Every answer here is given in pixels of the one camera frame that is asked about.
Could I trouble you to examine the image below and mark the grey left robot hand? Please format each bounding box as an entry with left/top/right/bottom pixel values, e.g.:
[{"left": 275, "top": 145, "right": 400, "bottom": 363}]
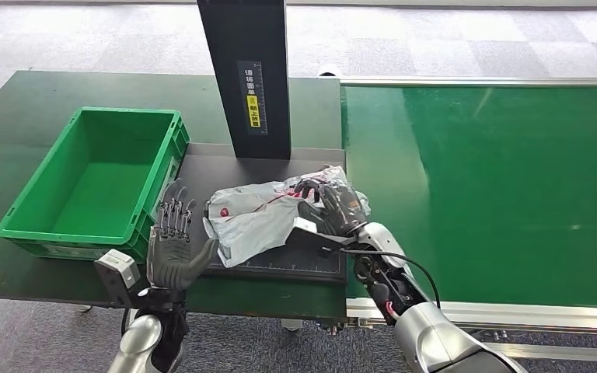
[{"left": 146, "top": 178, "right": 221, "bottom": 292}]

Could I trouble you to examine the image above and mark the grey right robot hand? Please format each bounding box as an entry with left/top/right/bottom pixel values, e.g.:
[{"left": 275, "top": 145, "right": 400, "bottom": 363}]
[{"left": 293, "top": 177, "right": 369, "bottom": 238}]

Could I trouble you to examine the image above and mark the white plastic mailer package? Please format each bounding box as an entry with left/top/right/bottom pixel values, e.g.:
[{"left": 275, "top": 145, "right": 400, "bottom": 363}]
[{"left": 202, "top": 164, "right": 372, "bottom": 269}]

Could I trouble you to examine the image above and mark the black inbound scanner machine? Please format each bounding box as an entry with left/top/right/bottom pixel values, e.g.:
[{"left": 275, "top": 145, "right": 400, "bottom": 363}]
[{"left": 177, "top": 0, "right": 349, "bottom": 286}]

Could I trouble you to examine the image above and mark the green conveyor belt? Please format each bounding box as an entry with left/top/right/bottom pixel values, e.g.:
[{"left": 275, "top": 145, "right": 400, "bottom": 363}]
[{"left": 338, "top": 77, "right": 597, "bottom": 336}]

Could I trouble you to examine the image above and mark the white crate side label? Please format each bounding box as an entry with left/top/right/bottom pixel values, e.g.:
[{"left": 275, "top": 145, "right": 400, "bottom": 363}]
[{"left": 162, "top": 156, "right": 180, "bottom": 207}]

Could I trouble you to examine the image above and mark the white crate front label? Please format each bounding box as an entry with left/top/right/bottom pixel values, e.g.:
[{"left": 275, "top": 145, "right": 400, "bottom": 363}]
[{"left": 40, "top": 243, "right": 105, "bottom": 260}]

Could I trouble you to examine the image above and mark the green plastic crate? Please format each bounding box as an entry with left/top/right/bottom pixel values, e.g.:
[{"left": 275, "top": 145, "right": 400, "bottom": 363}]
[{"left": 0, "top": 106, "right": 190, "bottom": 264}]

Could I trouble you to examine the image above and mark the black yellow column label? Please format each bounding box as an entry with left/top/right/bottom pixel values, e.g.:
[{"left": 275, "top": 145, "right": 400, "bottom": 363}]
[{"left": 236, "top": 60, "right": 269, "bottom": 137}]

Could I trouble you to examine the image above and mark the dark green table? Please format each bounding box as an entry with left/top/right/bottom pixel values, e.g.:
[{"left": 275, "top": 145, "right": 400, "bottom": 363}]
[{"left": 0, "top": 70, "right": 349, "bottom": 321}]

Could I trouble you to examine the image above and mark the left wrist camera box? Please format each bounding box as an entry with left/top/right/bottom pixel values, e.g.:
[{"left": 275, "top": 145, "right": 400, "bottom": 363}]
[{"left": 93, "top": 249, "right": 142, "bottom": 309}]

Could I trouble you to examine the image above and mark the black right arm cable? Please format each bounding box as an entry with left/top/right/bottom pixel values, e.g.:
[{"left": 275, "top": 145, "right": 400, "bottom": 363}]
[{"left": 340, "top": 249, "right": 442, "bottom": 311}]

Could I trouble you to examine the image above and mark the metal conveyor support bracket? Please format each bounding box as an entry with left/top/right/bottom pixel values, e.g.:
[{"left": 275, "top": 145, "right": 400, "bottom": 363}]
[{"left": 470, "top": 329, "right": 597, "bottom": 364}]

